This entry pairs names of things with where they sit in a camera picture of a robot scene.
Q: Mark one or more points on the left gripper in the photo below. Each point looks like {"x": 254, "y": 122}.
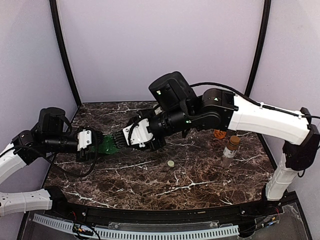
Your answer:
{"x": 94, "y": 141}

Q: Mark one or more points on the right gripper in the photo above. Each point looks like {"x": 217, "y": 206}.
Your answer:
{"x": 124, "y": 137}

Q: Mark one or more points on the green plastic bottle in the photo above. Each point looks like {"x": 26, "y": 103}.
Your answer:
{"x": 107, "y": 146}

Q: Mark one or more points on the pale green bottle cap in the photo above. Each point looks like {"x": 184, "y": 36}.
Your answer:
{"x": 171, "y": 163}

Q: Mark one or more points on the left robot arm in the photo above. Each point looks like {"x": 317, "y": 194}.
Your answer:
{"x": 51, "y": 134}

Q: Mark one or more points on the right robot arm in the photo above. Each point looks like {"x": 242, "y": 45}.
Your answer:
{"x": 223, "y": 108}

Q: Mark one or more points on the orange juice bottle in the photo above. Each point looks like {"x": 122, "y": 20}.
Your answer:
{"x": 219, "y": 134}

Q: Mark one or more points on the brown coffee bottle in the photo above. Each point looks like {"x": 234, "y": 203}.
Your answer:
{"x": 230, "y": 151}

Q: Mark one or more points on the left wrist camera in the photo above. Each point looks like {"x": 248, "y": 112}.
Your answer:
{"x": 84, "y": 139}

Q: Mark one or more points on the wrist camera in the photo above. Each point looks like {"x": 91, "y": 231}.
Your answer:
{"x": 140, "y": 134}
{"x": 84, "y": 139}

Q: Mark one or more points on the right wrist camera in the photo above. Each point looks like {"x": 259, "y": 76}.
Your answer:
{"x": 140, "y": 134}

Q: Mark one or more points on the black front rail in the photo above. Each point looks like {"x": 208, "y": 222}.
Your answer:
{"x": 231, "y": 214}

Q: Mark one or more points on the white slotted cable duct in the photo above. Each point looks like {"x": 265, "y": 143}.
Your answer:
{"x": 134, "y": 231}

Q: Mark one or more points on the left black frame post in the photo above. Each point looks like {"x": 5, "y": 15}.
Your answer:
{"x": 63, "y": 51}

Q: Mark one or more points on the black frame post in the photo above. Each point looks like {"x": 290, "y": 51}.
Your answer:
{"x": 63, "y": 51}
{"x": 259, "y": 46}

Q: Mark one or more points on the right black frame post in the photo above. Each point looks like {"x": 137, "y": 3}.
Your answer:
{"x": 259, "y": 46}

